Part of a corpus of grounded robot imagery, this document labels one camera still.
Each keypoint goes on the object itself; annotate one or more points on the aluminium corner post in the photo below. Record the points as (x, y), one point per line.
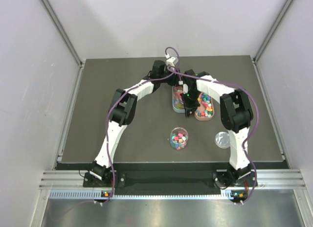
(63, 34)
(273, 29)

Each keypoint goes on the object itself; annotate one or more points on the aluminium front frame rail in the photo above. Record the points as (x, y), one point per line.
(266, 178)

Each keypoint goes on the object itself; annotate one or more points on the left aluminium corner post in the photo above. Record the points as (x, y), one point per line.
(63, 34)

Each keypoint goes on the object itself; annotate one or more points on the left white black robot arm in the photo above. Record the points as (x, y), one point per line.
(122, 111)

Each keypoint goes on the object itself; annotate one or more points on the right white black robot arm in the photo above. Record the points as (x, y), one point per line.
(235, 113)

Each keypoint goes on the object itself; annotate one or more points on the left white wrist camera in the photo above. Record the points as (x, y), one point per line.
(172, 61)

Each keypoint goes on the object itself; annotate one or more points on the pink tray of opaque candies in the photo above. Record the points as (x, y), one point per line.
(205, 110)

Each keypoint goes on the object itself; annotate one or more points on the clear round jar lid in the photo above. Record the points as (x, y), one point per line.
(222, 140)

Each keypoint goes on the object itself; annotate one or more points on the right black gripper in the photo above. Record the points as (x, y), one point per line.
(190, 108)

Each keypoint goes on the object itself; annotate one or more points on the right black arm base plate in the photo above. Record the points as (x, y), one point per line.
(223, 180)

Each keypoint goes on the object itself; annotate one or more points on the blue tray of translucent candies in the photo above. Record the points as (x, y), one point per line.
(177, 102)

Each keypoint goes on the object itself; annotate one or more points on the clear plastic jar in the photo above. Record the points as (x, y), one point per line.
(178, 138)

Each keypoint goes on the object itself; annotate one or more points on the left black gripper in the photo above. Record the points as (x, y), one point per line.
(173, 79)

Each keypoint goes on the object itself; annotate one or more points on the right aluminium corner post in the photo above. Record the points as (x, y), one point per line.
(273, 29)

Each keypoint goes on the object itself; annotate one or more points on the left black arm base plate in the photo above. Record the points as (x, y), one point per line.
(92, 180)

